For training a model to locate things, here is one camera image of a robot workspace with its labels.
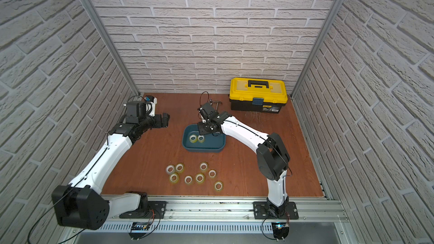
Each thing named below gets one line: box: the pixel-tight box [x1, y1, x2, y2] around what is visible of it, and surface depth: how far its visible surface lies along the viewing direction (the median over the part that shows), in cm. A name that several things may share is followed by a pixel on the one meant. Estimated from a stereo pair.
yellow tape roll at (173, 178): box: [168, 172, 180, 184], surface depth 85 cm
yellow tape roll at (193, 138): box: [188, 134, 198, 144], surface depth 97 cm
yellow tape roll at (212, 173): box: [207, 168, 217, 180], surface depth 85 cm
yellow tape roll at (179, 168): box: [175, 162, 185, 174], surface depth 87 cm
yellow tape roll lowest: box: [213, 180, 224, 193], surface depth 82 cm
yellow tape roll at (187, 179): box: [184, 175, 193, 185], surface depth 83 cm
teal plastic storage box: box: [181, 123, 227, 154], surface depth 96 cm
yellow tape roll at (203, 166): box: [198, 161, 209, 173], surface depth 87 cm
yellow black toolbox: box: [229, 77, 289, 114], surface depth 102 cm
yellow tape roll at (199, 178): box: [194, 172, 206, 185], surface depth 84 cm
